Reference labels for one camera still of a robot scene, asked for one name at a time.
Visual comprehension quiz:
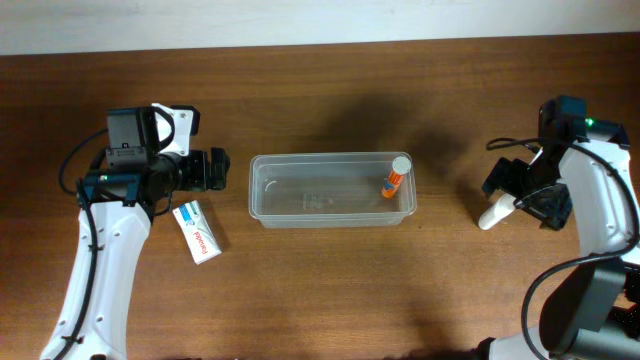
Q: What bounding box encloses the white bottle with pink label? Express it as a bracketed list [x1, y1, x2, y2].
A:
[478, 194, 516, 230]

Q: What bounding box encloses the orange tube with white cap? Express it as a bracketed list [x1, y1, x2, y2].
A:
[381, 156, 412, 199]

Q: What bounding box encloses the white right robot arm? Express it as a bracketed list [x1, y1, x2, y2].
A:
[472, 96, 639, 359]

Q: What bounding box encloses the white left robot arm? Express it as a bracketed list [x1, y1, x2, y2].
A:
[41, 148, 230, 359]

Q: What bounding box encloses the clear plastic container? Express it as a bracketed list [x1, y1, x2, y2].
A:
[248, 151, 417, 228]

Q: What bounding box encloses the white toothpaste box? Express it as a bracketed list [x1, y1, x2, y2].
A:
[172, 200, 222, 265]

